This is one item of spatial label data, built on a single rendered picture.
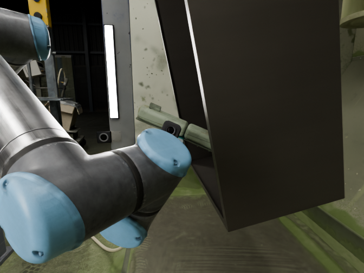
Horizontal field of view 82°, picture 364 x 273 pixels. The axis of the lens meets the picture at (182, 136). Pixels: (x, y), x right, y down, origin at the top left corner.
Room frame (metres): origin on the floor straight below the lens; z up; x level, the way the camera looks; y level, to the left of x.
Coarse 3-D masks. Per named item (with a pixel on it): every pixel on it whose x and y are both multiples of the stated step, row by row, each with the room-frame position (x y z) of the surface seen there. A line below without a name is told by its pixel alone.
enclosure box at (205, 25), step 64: (192, 0) 0.48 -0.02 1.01; (256, 0) 0.50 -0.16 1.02; (320, 0) 0.53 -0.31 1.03; (192, 64) 1.09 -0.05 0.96; (256, 64) 0.50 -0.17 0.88; (320, 64) 0.53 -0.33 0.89; (256, 128) 0.51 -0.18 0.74; (320, 128) 0.53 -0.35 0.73; (256, 192) 0.51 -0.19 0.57; (320, 192) 0.54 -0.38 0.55
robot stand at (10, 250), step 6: (0, 228) 0.93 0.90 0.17; (0, 234) 0.93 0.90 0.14; (0, 240) 0.92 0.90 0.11; (0, 246) 0.91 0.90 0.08; (6, 246) 0.99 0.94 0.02; (0, 252) 0.91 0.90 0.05; (6, 252) 0.94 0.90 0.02; (0, 258) 0.90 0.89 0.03; (6, 258) 0.92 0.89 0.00; (0, 264) 0.88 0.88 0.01
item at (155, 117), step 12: (144, 108) 0.63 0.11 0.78; (156, 108) 0.63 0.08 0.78; (144, 120) 0.64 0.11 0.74; (156, 120) 0.62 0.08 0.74; (168, 120) 0.61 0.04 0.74; (180, 120) 0.63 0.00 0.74; (180, 132) 0.61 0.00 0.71; (192, 132) 0.60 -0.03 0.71; (204, 132) 0.61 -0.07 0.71; (204, 144) 0.60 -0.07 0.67
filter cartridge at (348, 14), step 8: (344, 0) 1.45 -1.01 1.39; (352, 0) 1.37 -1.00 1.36; (360, 0) 1.33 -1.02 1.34; (344, 8) 1.43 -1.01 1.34; (352, 8) 1.37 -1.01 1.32; (360, 8) 1.33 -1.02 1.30; (344, 16) 1.42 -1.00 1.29; (352, 16) 1.35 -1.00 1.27; (360, 16) 1.31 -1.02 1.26; (344, 24) 1.46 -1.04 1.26; (352, 24) 1.47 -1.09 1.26; (360, 24) 1.47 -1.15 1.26
